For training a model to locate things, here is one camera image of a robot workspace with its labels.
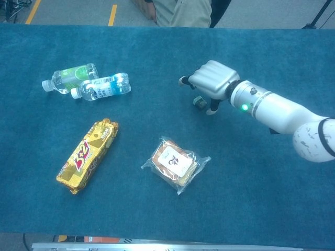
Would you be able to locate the sliced bread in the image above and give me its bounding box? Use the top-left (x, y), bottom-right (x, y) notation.
top-left (140, 135), bottom-right (211, 196)

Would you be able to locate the clear bottle green label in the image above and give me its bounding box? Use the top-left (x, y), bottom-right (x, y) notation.
top-left (41, 63), bottom-right (99, 95)

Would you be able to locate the clear water bottle blue label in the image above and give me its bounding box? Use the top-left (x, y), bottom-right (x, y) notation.
top-left (70, 72), bottom-right (131, 102)

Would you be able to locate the person in beige trousers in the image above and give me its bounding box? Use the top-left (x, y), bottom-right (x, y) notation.
top-left (153, 0), bottom-right (213, 28)

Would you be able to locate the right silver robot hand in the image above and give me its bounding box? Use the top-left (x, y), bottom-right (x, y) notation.
top-left (178, 60), bottom-right (241, 116)

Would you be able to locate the aluminium profile rail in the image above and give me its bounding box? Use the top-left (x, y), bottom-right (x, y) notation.
top-left (31, 242), bottom-right (304, 251)

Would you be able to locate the person's black trouser leg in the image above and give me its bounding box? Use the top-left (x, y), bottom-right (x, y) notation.
top-left (210, 0), bottom-right (232, 28)

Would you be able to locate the teal table cloth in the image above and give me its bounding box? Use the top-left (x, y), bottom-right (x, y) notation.
top-left (0, 23), bottom-right (335, 249)

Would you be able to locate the gold foil biscuit packet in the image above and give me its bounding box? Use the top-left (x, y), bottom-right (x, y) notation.
top-left (55, 118), bottom-right (120, 195)

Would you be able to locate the small grey pencil sharpener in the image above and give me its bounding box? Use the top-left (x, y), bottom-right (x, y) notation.
top-left (193, 95), bottom-right (208, 110)

